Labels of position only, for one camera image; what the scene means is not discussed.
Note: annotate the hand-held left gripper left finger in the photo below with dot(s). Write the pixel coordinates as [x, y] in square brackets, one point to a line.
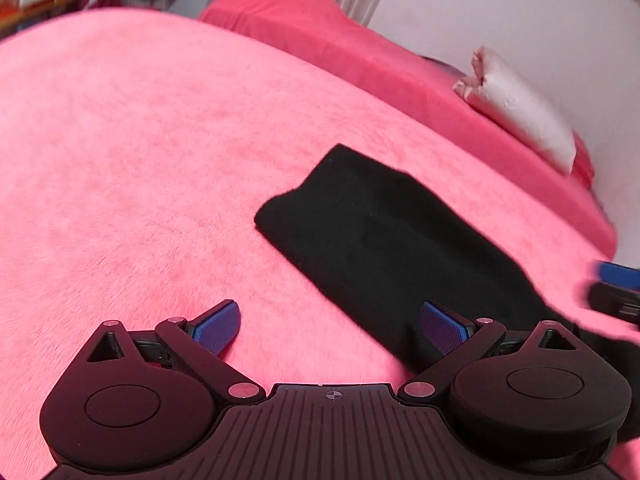
[220, 327]

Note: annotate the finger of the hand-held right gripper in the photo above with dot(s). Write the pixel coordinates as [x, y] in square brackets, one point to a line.
[617, 290]

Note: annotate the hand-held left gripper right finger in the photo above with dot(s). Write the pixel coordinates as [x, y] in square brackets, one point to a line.
[442, 330]

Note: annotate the black pants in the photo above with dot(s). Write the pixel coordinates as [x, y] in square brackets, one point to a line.
[400, 235]

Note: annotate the pink folded cloth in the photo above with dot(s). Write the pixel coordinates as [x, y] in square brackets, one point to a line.
[584, 160]

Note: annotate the light pink fleece blanket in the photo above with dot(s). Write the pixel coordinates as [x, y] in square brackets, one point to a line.
[125, 160]

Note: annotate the pale pink pillow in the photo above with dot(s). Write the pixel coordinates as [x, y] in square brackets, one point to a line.
[520, 110]

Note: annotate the coral pink bed sheet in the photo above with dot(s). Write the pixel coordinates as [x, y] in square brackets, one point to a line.
[380, 60]

